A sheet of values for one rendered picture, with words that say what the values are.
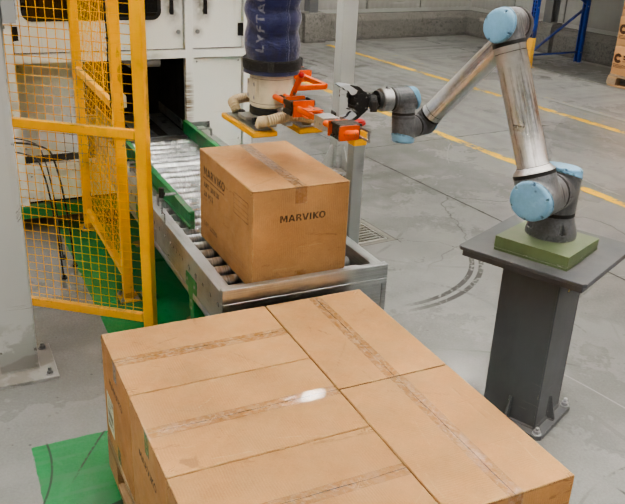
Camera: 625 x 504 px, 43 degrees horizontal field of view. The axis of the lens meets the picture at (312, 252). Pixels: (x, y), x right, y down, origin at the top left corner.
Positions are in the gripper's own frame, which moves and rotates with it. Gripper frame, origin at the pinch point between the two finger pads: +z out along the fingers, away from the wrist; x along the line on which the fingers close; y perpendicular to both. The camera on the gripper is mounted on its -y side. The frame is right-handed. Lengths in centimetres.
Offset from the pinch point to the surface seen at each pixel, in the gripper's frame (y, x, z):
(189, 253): 30, -63, 48
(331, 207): -3.8, -38.7, 1.8
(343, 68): 268, -39, -151
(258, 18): 20.9, 28.7, 21.9
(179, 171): 148, -66, 15
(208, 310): 7, -79, 48
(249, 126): 18.7, -10.4, 26.3
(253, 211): -3.6, -36.1, 33.8
